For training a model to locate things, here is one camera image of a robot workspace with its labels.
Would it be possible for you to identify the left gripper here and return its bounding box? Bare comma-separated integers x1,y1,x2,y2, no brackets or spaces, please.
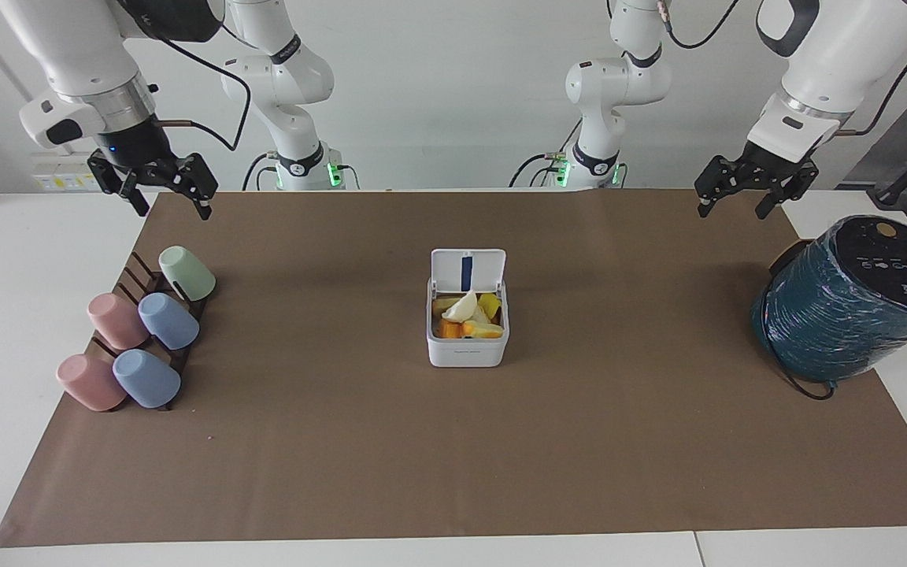
694,143,820,221

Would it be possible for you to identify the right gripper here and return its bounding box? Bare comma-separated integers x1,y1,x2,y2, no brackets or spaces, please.
87,117,219,221

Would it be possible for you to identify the small white lidded bin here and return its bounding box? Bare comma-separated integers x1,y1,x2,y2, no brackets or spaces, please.
426,248,511,369

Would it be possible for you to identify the dark wooden cup rack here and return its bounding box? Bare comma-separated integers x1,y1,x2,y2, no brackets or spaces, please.
90,251,212,412

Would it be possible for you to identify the green cup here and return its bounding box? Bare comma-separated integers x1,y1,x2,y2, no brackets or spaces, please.
158,246,217,302

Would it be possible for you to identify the blue cup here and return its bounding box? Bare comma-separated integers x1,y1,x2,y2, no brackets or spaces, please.
113,349,183,410
138,293,201,351

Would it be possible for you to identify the pink cup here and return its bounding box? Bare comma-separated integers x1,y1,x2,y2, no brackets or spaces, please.
87,293,150,351
56,354,128,413

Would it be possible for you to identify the teal cylinder with black lid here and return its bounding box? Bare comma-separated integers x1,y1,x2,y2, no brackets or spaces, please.
750,214,907,385

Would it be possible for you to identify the pale lemon wedge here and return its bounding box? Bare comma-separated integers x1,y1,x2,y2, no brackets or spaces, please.
442,290,479,323

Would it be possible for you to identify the black cable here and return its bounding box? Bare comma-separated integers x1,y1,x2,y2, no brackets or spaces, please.
761,239,838,402
835,9,907,138
156,35,253,152
658,0,740,50
242,153,278,191
509,118,583,189

